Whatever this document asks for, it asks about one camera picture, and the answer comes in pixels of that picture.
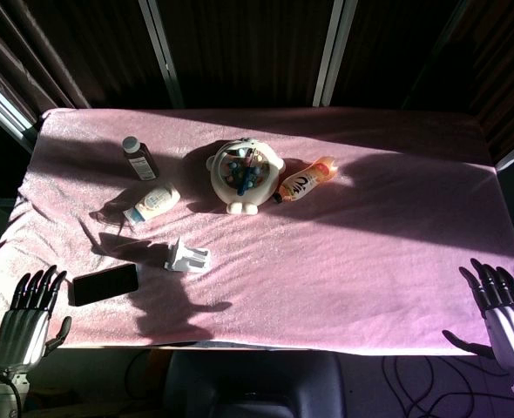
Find white round toy clock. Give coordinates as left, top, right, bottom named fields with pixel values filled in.
left=206, top=137, right=286, bottom=215

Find cream bottle with blue cap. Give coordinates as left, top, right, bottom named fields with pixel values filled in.
left=123, top=182, right=182, bottom=227

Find black smartphone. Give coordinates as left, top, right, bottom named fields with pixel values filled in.
left=68, top=262, right=139, bottom=307

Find white plastic stand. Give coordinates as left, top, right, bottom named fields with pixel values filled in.
left=163, top=237, right=213, bottom=273

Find orange drink bottle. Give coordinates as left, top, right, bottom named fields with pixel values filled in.
left=274, top=155, right=339, bottom=206

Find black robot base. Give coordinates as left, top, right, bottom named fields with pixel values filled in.
left=163, top=350, right=345, bottom=418

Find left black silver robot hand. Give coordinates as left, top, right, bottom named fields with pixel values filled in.
left=0, top=264, right=73, bottom=371

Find dark bottle with white cap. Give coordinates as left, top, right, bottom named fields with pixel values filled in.
left=122, top=136, right=159, bottom=182

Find brown pleated curtain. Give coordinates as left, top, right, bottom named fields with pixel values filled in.
left=470, top=0, right=514, bottom=147
left=0, top=0, right=93, bottom=128

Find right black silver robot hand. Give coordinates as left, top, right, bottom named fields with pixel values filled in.
left=442, top=257, right=514, bottom=378

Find pink fleece table cloth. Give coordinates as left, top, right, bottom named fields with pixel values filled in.
left=0, top=106, right=514, bottom=357

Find black floor cables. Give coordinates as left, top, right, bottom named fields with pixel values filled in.
left=381, top=354, right=514, bottom=418

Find aluminium window rail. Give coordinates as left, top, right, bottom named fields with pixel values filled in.
left=0, top=67, right=39, bottom=152

